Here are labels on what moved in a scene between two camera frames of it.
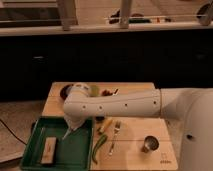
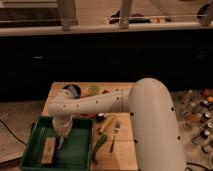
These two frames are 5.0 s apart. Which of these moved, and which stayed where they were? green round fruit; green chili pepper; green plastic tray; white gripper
Moved: white gripper
Stayed: green chili pepper; green round fruit; green plastic tray
